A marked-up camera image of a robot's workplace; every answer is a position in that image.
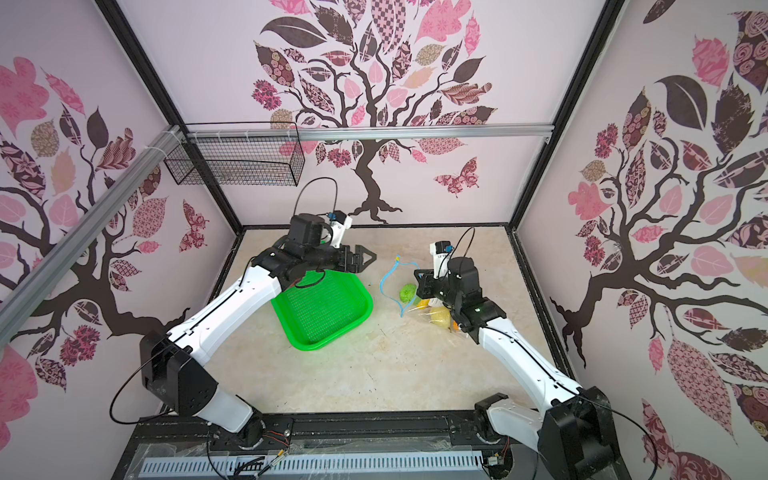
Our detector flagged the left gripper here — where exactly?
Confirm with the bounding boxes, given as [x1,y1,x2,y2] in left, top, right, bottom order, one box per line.
[303,242,375,273]

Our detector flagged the clear zip top bag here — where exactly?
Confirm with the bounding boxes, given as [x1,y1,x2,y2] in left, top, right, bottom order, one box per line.
[378,256,459,332]

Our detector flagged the green plastic basket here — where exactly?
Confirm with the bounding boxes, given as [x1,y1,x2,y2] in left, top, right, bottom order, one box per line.
[271,270,374,351]

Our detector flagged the beige potato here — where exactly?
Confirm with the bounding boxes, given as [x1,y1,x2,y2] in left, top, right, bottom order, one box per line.
[428,307,453,329]

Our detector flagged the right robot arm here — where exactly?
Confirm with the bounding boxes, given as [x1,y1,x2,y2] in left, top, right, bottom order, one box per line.
[414,254,631,479]

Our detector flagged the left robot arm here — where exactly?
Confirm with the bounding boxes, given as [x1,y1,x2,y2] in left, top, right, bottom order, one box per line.
[137,211,376,449]

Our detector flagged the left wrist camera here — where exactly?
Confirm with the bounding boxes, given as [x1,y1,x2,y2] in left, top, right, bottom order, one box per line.
[328,210,353,248]

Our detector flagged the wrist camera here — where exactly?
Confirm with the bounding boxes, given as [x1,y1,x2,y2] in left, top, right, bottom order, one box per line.
[430,240,453,279]
[328,210,353,248]

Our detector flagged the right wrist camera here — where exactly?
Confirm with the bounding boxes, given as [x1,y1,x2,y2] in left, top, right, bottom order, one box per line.
[430,240,453,279]

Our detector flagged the black wire basket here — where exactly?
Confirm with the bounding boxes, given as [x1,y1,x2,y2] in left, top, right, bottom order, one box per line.
[164,120,305,187]

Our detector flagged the horizontal aluminium rail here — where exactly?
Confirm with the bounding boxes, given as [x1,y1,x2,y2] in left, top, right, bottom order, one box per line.
[186,123,554,141]

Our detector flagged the white slotted cable duct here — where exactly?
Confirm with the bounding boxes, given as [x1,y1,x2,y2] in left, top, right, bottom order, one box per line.
[127,451,486,479]

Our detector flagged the left diagonal aluminium rail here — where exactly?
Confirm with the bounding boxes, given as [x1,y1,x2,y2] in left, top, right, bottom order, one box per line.
[1,125,182,345]

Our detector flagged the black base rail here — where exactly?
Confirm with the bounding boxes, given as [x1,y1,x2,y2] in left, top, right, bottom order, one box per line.
[112,410,550,479]

